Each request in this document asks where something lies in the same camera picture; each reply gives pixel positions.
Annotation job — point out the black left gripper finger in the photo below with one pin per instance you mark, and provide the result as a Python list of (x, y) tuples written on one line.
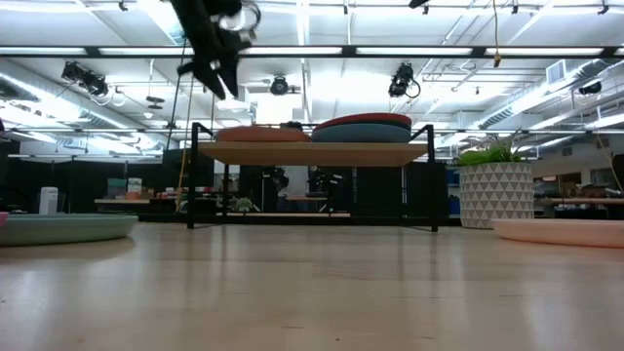
[(231, 73), (209, 78)]

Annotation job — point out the orange plastic plate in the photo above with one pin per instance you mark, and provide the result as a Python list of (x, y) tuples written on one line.
[(263, 134)]

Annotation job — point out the red plastic plate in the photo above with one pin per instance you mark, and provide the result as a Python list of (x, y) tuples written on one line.
[(363, 118)]

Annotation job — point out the blue plastic plate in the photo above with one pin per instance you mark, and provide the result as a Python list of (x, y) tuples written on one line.
[(361, 134)]

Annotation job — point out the dark teal plastic plate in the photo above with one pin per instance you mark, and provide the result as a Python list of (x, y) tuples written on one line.
[(403, 124)]

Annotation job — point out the mint green plastic plate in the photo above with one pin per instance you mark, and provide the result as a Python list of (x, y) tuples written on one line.
[(63, 229)]

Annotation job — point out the peach plastic plate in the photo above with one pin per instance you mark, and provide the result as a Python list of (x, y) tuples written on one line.
[(560, 232)]

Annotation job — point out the black ceiling spotlight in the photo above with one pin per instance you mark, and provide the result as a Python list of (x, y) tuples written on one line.
[(279, 86), (401, 80), (90, 83)]

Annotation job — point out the small green background plant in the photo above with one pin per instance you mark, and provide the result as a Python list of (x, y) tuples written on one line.
[(244, 205)]

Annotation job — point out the white air purifier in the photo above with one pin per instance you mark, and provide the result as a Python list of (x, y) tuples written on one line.
[(48, 201)]

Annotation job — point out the green succulent plant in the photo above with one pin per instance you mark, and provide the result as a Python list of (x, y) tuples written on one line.
[(482, 156)]

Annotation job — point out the white triangle-patterned plant pot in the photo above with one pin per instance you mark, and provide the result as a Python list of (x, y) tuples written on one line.
[(496, 195)]

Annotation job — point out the wooden shelf with black frame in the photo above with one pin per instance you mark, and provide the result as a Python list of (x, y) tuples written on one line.
[(312, 153)]

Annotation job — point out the black metal table frame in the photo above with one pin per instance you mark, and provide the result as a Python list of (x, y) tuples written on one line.
[(348, 50)]

